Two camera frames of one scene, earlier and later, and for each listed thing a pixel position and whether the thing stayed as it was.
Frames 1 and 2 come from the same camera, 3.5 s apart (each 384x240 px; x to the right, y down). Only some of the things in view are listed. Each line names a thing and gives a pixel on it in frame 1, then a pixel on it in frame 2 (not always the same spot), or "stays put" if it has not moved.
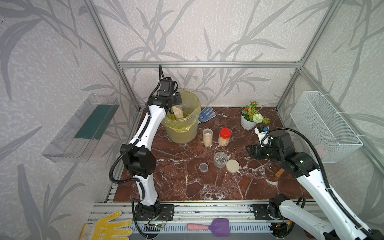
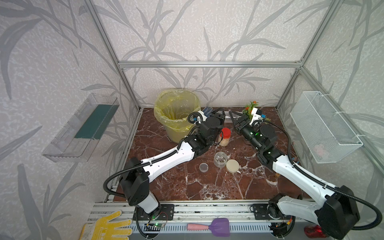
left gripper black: x=179 y=99 to x=219 y=118
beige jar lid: x=232 y=166 stays put
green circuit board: x=157 y=225 stays put
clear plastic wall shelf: x=77 y=141 stays put
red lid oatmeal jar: x=224 y=136 stays put
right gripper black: x=254 y=149 to x=243 y=123
